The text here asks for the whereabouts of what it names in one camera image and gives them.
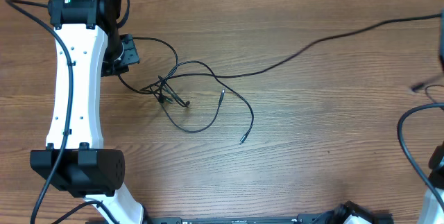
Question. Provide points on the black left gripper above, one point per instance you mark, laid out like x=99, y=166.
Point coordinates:
x=132, y=57

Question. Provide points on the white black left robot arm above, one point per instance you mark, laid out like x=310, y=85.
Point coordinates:
x=74, y=159

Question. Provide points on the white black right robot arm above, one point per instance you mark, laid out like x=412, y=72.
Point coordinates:
x=432, y=211

